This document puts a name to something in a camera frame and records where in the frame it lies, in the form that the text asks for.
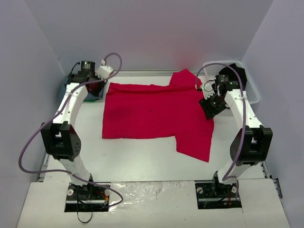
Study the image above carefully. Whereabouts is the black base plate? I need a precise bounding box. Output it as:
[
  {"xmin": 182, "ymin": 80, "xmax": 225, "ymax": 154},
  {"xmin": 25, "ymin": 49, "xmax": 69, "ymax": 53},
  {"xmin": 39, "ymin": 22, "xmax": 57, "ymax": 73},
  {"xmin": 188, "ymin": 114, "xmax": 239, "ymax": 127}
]
[
  {"xmin": 65, "ymin": 183, "xmax": 111, "ymax": 212},
  {"xmin": 195, "ymin": 181, "xmax": 242, "ymax": 209}
]

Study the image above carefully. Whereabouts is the white perforated plastic basket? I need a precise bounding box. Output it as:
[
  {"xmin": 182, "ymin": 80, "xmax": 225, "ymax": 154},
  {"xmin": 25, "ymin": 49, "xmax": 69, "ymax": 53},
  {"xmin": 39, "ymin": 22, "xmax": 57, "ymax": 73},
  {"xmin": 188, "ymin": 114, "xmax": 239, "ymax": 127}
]
[{"xmin": 203, "ymin": 60, "xmax": 260, "ymax": 105}]

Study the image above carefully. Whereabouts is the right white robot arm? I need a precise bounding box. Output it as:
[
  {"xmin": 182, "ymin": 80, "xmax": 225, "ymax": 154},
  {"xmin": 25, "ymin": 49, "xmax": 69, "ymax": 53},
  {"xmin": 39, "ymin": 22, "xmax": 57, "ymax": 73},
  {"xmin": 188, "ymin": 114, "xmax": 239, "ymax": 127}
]
[{"xmin": 199, "ymin": 75, "xmax": 273, "ymax": 196}]

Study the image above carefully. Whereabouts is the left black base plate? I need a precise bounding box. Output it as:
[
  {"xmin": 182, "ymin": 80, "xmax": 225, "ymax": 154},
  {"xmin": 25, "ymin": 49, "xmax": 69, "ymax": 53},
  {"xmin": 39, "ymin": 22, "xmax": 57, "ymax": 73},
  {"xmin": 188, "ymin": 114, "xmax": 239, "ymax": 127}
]
[{"xmin": 65, "ymin": 183, "xmax": 111, "ymax": 212}]

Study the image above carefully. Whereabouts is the green folded t shirt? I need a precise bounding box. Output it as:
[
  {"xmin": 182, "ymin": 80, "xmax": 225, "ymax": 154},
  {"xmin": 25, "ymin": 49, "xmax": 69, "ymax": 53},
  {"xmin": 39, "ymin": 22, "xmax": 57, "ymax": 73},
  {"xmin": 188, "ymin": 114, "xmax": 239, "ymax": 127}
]
[{"xmin": 84, "ymin": 97, "xmax": 103, "ymax": 103}]

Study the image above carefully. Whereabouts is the black t shirt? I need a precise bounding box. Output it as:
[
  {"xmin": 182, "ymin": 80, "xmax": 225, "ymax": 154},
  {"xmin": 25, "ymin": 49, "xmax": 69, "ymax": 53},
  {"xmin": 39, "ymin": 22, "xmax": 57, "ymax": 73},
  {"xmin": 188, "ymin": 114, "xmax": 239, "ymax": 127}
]
[{"xmin": 218, "ymin": 63, "xmax": 247, "ymax": 91}]

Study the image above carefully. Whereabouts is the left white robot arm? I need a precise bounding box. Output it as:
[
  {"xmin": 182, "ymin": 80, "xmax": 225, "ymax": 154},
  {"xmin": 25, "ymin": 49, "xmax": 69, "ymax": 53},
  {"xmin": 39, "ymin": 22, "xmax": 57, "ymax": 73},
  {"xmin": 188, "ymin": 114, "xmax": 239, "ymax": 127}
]
[{"xmin": 41, "ymin": 61, "xmax": 98, "ymax": 199}]

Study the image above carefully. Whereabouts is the red t shirt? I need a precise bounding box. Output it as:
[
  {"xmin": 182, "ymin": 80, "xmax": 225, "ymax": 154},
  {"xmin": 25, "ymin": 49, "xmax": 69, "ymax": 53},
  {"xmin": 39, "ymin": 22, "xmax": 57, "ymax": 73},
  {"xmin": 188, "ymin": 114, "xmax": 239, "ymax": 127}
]
[{"xmin": 102, "ymin": 69, "xmax": 214, "ymax": 162}]

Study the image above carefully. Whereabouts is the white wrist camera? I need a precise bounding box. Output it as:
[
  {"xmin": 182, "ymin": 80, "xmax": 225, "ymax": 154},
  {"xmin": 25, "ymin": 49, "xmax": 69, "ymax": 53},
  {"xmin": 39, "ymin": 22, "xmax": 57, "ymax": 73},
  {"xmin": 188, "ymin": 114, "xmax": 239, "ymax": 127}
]
[
  {"xmin": 95, "ymin": 59, "xmax": 113, "ymax": 79},
  {"xmin": 195, "ymin": 83, "xmax": 215, "ymax": 99}
]

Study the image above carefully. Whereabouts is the grey folded t shirt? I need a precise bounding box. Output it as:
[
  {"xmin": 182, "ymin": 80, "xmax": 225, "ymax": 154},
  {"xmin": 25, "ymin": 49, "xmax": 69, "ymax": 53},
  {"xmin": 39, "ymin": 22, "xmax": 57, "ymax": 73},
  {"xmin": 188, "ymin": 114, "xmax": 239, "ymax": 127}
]
[{"xmin": 59, "ymin": 76, "xmax": 68, "ymax": 102}]

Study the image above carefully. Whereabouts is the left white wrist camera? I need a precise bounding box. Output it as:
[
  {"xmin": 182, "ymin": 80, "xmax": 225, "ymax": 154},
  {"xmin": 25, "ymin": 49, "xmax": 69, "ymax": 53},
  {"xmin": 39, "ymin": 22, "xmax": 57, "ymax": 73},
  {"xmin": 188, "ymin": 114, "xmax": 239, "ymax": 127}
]
[{"xmin": 95, "ymin": 59, "xmax": 113, "ymax": 79}]

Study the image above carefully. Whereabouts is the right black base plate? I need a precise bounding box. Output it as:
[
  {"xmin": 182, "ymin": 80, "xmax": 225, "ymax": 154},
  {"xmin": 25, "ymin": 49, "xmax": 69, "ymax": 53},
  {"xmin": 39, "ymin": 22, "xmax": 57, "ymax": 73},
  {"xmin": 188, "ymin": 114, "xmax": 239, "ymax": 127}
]
[{"xmin": 195, "ymin": 181, "xmax": 242, "ymax": 209}]

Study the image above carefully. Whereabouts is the aluminium table frame rail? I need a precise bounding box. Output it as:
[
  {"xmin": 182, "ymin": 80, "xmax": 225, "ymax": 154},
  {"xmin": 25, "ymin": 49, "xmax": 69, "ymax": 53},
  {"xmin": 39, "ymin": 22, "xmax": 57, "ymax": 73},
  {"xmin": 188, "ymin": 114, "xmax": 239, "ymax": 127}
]
[{"xmin": 116, "ymin": 70, "xmax": 205, "ymax": 76}]

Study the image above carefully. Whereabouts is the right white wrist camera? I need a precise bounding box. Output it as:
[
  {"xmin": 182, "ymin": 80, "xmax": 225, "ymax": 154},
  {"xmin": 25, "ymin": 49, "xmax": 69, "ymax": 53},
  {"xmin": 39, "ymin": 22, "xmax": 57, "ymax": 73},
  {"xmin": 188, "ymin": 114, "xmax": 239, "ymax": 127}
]
[{"xmin": 195, "ymin": 83, "xmax": 215, "ymax": 99}]

